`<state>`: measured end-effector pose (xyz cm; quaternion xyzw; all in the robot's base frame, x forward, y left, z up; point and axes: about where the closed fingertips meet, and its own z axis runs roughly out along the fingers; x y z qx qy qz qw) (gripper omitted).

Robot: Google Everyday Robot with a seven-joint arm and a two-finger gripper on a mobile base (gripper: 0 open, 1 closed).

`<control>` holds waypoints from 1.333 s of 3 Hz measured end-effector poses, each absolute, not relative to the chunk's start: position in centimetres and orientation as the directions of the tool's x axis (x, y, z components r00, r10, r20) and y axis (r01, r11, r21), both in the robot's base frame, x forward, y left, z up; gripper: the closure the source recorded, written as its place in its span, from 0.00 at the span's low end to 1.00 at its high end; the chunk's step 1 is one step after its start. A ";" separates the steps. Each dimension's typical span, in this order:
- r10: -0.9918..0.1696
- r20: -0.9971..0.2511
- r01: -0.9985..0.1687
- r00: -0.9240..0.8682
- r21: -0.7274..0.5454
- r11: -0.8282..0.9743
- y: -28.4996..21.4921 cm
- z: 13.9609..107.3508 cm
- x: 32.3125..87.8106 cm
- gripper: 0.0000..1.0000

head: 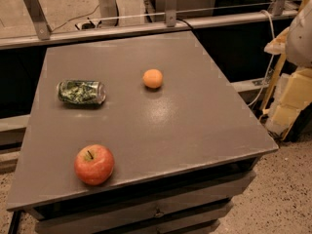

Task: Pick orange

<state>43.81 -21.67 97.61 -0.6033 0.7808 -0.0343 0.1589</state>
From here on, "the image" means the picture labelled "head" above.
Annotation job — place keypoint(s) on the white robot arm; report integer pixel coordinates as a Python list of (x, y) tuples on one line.
[(299, 40)]

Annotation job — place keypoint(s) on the small orange fruit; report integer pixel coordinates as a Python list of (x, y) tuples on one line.
[(153, 78)]

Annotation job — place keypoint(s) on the grey drawer cabinet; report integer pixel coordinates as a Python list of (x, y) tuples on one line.
[(181, 152)]

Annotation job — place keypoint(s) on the red apple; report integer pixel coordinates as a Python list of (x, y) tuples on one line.
[(94, 164)]

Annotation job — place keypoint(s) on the green patterned drink can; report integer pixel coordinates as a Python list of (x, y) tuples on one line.
[(81, 92)]

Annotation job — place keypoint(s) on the yellow foam block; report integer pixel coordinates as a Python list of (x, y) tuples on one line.
[(292, 95)]

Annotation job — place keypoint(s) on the grey metal railing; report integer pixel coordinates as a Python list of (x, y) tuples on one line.
[(129, 31)]

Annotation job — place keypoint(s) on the middle metal railing bracket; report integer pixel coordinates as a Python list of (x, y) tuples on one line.
[(170, 13)]

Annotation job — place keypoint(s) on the metal railing bracket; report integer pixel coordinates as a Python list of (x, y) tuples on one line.
[(39, 21), (170, 13), (277, 7)]

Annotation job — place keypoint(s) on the right metal railing bracket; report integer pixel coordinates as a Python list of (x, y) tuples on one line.
[(277, 7)]

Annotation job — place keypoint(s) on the left metal railing bracket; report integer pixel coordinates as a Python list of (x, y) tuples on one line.
[(39, 21)]

